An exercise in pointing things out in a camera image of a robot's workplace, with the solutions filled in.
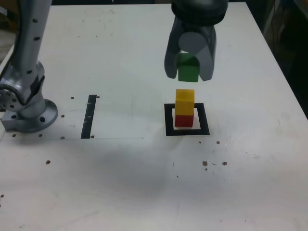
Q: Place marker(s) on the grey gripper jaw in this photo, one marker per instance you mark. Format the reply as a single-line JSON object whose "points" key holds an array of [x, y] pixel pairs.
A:
{"points": [[204, 57], [171, 57]]}

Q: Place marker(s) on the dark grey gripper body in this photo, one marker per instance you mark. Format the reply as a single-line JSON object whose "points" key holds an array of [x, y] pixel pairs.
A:
{"points": [[195, 28]]}

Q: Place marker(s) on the green cube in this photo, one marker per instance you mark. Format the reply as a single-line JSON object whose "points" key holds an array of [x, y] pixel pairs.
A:
{"points": [[187, 71]]}

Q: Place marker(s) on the yellow cube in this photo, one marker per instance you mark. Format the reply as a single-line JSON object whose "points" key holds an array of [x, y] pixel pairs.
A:
{"points": [[184, 102]]}

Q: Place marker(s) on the red cube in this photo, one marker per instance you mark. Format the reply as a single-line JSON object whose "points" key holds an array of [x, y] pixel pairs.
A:
{"points": [[184, 121]]}

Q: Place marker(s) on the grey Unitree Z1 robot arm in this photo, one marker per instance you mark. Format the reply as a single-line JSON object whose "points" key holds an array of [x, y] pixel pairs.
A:
{"points": [[26, 60]]}

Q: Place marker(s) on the black tape square outline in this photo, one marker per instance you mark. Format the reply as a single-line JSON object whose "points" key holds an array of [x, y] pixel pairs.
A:
{"points": [[168, 122]]}

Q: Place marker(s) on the black tape strip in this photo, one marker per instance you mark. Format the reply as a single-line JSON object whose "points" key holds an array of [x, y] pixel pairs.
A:
{"points": [[88, 115]]}

